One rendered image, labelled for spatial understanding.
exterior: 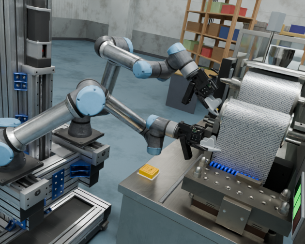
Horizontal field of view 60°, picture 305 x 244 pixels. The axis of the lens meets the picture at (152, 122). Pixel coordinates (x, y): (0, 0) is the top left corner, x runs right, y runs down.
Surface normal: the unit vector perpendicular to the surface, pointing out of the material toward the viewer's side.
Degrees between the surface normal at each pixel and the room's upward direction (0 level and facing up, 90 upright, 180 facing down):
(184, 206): 0
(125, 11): 90
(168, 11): 90
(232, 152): 90
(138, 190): 0
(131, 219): 90
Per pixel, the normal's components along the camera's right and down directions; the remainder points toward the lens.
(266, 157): -0.48, 0.26
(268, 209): 0.16, -0.91
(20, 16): 0.87, 0.31
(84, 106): 0.39, 0.34
